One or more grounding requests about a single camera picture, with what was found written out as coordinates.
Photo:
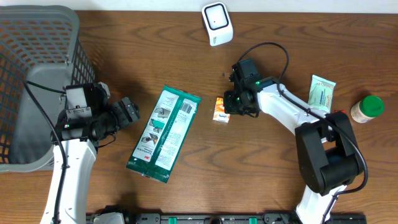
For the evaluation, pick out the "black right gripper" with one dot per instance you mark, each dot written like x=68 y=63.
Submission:
x=229 y=108

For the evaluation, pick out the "green 3M product pouch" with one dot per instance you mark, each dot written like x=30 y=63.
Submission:
x=161 y=141

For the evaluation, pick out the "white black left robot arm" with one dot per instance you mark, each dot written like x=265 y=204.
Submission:
x=88 y=119

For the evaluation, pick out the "grey plastic shopping basket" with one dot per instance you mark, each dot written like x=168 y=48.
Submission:
x=39 y=44

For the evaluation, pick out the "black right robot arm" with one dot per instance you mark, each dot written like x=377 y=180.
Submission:
x=329 y=158

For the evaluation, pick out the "green lid white jar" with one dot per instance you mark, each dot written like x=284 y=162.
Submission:
x=367 y=109

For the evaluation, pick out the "white cube barcode scanner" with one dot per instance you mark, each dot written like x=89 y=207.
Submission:
x=217 y=23

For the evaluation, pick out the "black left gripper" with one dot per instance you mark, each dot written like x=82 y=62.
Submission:
x=120 y=121

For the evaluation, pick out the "light green wipes pack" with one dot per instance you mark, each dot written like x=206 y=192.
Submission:
x=321 y=93

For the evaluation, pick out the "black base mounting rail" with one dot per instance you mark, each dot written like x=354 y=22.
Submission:
x=155 y=218

